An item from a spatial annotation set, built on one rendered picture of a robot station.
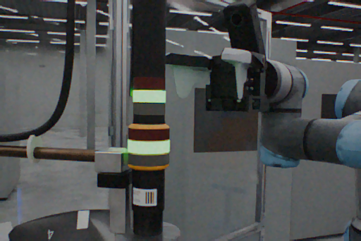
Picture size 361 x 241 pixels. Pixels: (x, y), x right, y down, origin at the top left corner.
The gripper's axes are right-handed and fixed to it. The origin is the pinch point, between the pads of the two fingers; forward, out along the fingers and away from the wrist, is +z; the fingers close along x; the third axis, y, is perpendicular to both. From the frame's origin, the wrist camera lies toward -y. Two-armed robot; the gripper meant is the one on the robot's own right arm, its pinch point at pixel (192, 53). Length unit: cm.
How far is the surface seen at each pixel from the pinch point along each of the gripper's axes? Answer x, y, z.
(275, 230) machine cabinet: 98, 126, -281
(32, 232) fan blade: 24.3, 26.1, 7.0
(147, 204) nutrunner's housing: -1.3, 16.4, 9.3
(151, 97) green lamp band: -1.4, 5.5, 9.0
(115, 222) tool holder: 2.0, 18.7, 10.5
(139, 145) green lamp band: -0.8, 10.3, 10.0
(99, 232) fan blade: 15.8, 25.7, 1.1
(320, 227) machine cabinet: 84, 150, -387
